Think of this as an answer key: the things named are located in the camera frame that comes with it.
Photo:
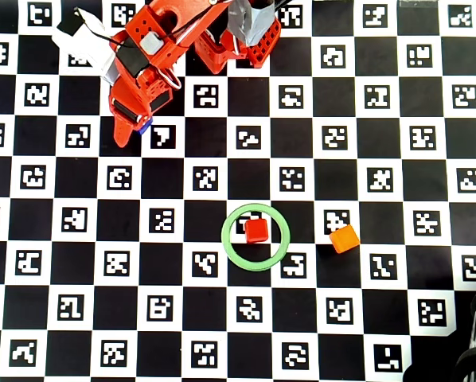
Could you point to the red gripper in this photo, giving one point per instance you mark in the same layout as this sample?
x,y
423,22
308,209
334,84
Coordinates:
x,y
125,111

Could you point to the blue cube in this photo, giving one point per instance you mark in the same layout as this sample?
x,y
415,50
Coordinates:
x,y
145,126

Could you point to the red cube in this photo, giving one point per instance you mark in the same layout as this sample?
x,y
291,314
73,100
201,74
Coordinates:
x,y
256,231

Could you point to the red robot arm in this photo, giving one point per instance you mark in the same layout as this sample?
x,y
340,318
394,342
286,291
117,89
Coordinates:
x,y
182,20

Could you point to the red robot base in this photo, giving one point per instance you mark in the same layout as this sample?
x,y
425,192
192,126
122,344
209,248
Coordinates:
x,y
212,55

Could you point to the orange cube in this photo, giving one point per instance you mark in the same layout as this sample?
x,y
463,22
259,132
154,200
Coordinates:
x,y
344,238

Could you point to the small grey square pad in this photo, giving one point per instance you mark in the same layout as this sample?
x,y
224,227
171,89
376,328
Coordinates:
x,y
151,42

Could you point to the black white marker checkerboard mat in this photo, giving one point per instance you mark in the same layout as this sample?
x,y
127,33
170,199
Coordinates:
x,y
341,139

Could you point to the clear tape strip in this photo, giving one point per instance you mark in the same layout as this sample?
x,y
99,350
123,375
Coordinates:
x,y
417,3

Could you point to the grey duct tape wad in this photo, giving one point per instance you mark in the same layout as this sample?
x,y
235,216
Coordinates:
x,y
250,20

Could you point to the black flexible camera stand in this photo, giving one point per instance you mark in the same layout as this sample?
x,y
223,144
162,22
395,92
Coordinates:
x,y
470,366

